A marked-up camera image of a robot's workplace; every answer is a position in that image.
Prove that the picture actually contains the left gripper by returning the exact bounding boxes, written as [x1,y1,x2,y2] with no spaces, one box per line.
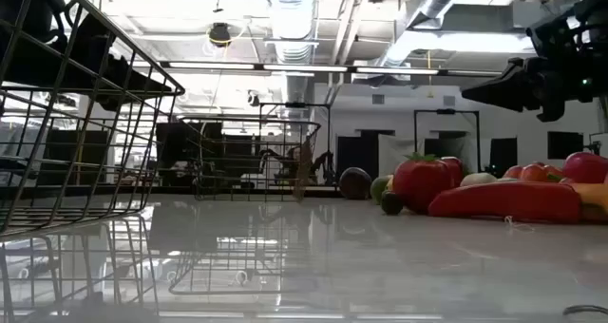
[66,13,173,111]

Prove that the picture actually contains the black ceiling device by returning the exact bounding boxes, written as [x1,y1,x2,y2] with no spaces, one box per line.
[207,22,233,48]

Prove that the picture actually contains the small dark purple eggplant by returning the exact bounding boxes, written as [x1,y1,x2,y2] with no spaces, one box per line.
[380,190,405,217]

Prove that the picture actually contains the orange plastic carrot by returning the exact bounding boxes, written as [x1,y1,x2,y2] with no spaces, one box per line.
[567,182,608,224]

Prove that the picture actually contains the green plastic lime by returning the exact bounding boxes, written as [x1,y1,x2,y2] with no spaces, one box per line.
[370,175,391,205]

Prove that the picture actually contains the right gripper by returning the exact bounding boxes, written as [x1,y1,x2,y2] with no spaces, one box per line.
[460,51,608,124]

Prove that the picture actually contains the grey wire basket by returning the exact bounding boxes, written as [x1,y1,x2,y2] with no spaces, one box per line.
[176,116,323,203]
[0,0,186,241]

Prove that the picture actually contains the overhead LED light bar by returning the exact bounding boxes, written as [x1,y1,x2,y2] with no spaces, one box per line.
[159,60,504,78]

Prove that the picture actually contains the white plastic garlic bulb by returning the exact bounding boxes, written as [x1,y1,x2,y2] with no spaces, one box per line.
[459,172,498,188]

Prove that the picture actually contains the red plastic bell pepper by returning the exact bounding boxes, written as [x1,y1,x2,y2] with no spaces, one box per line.
[561,151,608,185]

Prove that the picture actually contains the silver ventilation duct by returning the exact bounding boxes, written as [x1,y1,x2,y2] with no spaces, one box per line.
[377,0,476,70]
[263,0,319,120]

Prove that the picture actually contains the black wall panel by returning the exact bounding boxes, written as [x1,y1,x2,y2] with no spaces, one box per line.
[547,131,584,161]

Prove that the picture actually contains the orange-red ribbed plastic pumpkin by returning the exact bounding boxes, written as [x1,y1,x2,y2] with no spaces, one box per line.
[502,161,569,184]

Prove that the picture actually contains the long red chili pepper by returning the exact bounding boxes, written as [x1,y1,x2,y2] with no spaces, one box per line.
[427,180,583,225]

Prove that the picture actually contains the black table frame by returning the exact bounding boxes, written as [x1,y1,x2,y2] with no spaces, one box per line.
[0,183,344,200]

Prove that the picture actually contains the thin dark cable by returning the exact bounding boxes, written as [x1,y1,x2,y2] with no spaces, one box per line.
[562,304,608,317]

